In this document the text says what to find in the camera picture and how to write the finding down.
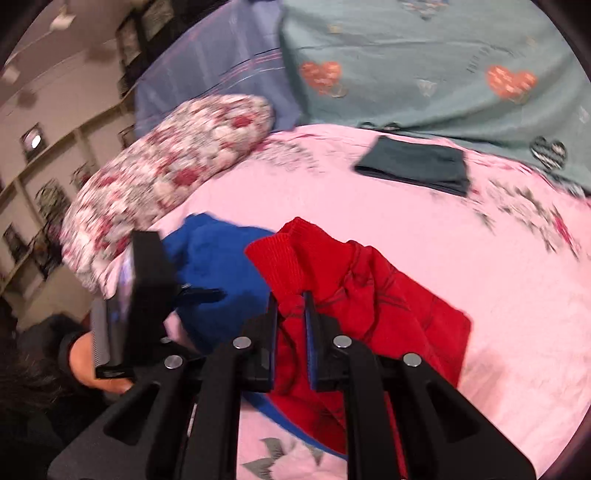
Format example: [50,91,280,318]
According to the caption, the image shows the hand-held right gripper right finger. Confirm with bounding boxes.
[303,291,539,480]

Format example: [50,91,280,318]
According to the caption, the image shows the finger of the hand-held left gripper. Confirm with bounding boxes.
[177,285,227,306]

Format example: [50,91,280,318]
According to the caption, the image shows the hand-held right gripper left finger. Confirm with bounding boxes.
[46,294,280,480]

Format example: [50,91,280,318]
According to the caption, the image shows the blue garment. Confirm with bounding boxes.
[159,213,348,462]

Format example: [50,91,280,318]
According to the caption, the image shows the red pants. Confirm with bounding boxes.
[244,217,472,480]

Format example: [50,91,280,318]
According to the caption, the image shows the person's left forearm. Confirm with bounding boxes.
[0,313,112,462]

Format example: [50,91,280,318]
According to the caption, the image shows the person's left hand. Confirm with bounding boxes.
[68,331,137,396]

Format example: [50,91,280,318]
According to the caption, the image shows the red floral pillow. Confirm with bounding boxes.
[59,93,277,296]

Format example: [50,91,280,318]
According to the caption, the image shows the pink floral bed sheet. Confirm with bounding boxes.
[99,124,591,480]

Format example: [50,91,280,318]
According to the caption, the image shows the folded dark green cloth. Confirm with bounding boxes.
[353,135,472,198]

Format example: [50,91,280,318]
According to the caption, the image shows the blue striped blanket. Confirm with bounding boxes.
[134,0,305,139]

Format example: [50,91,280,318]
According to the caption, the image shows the teal quilt with hearts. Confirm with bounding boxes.
[279,0,591,195]

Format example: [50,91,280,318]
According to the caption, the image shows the white wall shelf unit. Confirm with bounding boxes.
[0,104,137,296]

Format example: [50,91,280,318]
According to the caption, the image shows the dark wall rack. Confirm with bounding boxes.
[115,0,186,99]

